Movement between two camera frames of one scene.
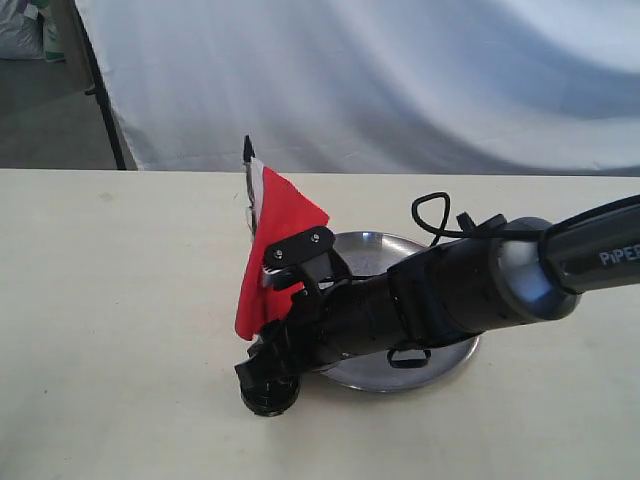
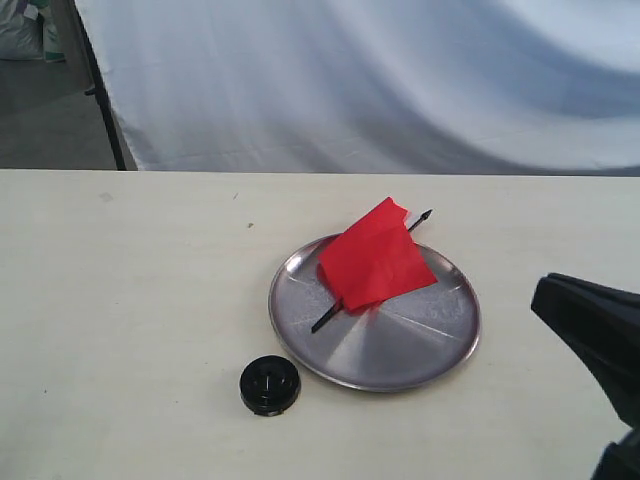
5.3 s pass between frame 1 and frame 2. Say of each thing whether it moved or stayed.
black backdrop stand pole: stayed
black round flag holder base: stayed
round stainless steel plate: moved
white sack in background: stayed
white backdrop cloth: stayed
